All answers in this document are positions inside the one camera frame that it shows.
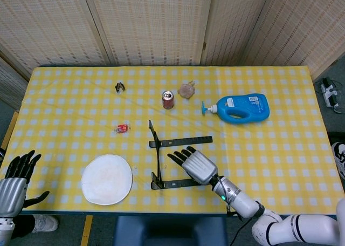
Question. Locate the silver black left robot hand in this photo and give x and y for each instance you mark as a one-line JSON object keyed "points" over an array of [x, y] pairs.
{"points": [[10, 194]]}

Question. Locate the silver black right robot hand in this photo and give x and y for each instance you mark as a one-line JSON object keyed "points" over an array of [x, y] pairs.
{"points": [[199, 166]]}

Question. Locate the black folding laptop stand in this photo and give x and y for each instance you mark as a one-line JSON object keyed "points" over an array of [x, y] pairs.
{"points": [[188, 141]]}

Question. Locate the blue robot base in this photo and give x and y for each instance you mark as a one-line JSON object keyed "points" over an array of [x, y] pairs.
{"points": [[169, 232]]}

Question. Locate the black trouser leg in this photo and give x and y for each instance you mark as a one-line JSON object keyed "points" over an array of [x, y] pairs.
{"points": [[23, 227]]}

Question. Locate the plain white sneaker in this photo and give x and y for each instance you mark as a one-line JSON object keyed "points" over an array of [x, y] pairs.
{"points": [[45, 223]]}

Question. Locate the red soda can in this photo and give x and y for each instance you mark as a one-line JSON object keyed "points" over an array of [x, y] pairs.
{"points": [[168, 101]]}

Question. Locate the yellow checkered tablecloth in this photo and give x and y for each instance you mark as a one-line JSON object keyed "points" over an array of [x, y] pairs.
{"points": [[269, 149]]}

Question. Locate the beige fluffy plush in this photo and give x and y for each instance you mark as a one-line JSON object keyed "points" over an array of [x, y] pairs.
{"points": [[186, 91]]}

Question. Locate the blue pump detergent bottle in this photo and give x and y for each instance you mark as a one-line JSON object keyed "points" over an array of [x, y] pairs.
{"points": [[250, 105]]}

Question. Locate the red wrapped candy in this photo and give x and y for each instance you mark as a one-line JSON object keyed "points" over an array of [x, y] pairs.
{"points": [[122, 128]]}

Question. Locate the white paper plate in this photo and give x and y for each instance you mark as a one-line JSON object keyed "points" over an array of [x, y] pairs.
{"points": [[106, 180]]}

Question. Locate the small black clip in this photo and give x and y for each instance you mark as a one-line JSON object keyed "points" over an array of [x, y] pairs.
{"points": [[120, 87]]}

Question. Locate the black and white sneaker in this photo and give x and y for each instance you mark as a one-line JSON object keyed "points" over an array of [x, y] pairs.
{"points": [[340, 157]]}

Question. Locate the white power strip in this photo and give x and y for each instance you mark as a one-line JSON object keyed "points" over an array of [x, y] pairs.
{"points": [[329, 93]]}

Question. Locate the woven folding screen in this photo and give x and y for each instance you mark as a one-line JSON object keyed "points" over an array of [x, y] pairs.
{"points": [[151, 24]]}

